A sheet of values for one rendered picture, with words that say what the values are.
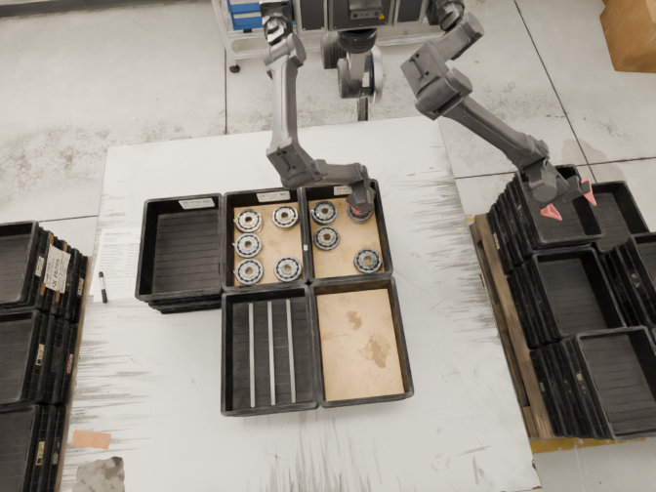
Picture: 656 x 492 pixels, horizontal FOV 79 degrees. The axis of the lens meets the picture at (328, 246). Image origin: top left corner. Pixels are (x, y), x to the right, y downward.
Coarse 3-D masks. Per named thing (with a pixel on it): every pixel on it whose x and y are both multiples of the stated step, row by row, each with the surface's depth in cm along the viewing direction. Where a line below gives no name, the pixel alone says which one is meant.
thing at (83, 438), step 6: (78, 432) 142; (84, 432) 142; (90, 432) 141; (96, 432) 141; (102, 432) 141; (72, 438) 141; (78, 438) 141; (84, 438) 141; (90, 438) 141; (96, 438) 141; (102, 438) 141; (108, 438) 141; (72, 444) 140; (78, 444) 140; (84, 444) 140; (90, 444) 140; (96, 444) 140; (102, 444) 140; (108, 444) 140
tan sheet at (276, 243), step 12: (276, 204) 163; (288, 204) 163; (264, 216) 161; (264, 228) 158; (276, 228) 158; (264, 240) 156; (276, 240) 156; (288, 240) 156; (300, 240) 156; (264, 252) 154; (276, 252) 154; (288, 252) 154; (300, 252) 154; (264, 264) 152; (264, 276) 150
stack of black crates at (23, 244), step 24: (0, 240) 196; (24, 240) 196; (48, 240) 196; (0, 264) 191; (24, 264) 180; (72, 264) 214; (0, 288) 186; (24, 288) 176; (48, 288) 193; (72, 288) 211; (48, 312) 192; (72, 312) 210
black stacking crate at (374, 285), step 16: (320, 288) 140; (336, 288) 142; (352, 288) 144; (368, 288) 146; (384, 288) 148; (320, 352) 139; (400, 352) 134; (320, 368) 134; (400, 368) 136; (384, 400) 133
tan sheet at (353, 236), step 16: (336, 224) 159; (352, 224) 159; (368, 224) 159; (352, 240) 156; (368, 240) 156; (320, 256) 153; (336, 256) 153; (352, 256) 153; (320, 272) 151; (336, 272) 150; (352, 272) 150
